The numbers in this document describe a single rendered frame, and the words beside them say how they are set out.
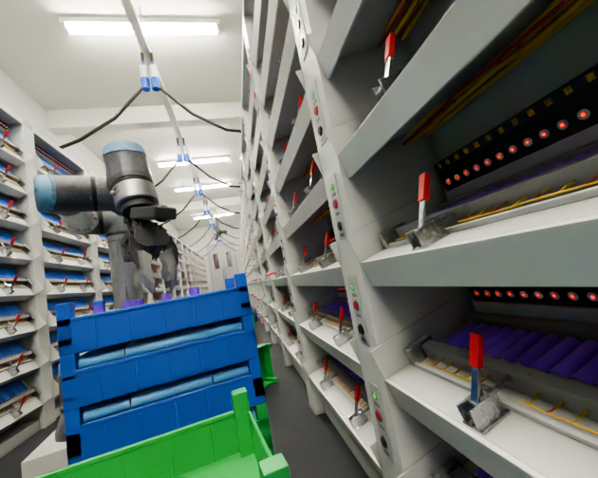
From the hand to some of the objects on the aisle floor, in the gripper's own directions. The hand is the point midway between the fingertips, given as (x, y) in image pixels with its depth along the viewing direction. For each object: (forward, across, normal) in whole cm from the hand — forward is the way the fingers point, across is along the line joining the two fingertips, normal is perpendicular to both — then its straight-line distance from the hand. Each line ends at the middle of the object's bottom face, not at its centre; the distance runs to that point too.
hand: (162, 284), depth 60 cm
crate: (+38, -68, -76) cm, 109 cm away
